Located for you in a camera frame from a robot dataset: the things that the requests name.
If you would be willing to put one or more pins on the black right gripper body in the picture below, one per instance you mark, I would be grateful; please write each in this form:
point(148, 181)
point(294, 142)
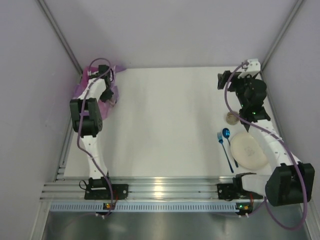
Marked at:
point(225, 80)

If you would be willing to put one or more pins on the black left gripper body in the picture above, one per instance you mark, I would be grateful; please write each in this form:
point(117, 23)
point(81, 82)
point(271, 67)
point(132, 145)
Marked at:
point(107, 93)

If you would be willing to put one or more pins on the speckled white small cup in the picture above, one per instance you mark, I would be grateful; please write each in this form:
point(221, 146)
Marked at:
point(231, 119)

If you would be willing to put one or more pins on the purple printed placemat cloth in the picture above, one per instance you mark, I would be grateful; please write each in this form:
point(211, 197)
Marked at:
point(97, 89)

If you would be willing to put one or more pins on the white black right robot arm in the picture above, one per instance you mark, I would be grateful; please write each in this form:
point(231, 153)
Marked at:
point(291, 181)

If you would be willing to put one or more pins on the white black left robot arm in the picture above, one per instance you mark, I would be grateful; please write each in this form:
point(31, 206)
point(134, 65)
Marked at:
point(87, 118)

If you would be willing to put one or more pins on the blue metal spoon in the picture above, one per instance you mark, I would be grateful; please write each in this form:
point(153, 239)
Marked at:
point(226, 134)

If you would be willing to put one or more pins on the cream round plate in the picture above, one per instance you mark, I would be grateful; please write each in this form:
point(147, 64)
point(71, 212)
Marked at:
point(247, 151)

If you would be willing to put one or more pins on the aluminium corner frame post left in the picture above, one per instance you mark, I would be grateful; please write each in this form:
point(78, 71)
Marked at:
point(43, 6)

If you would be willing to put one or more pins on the aluminium corner frame post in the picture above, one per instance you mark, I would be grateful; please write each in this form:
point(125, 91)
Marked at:
point(284, 27)
point(43, 6)

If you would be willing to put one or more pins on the aluminium corner frame post right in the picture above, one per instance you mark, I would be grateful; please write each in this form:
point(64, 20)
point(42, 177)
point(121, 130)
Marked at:
point(284, 27)

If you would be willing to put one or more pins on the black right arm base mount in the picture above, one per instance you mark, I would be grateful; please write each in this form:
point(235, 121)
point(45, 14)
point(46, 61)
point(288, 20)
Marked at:
point(235, 191)

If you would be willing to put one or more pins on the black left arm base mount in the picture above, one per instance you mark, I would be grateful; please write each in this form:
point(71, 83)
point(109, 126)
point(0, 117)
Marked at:
point(98, 189)

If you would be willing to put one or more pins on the aluminium rail front frame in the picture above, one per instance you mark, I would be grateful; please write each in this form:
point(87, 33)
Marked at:
point(140, 189)

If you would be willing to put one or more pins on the grey slotted cable duct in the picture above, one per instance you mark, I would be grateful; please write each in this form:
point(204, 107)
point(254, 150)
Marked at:
point(148, 207)

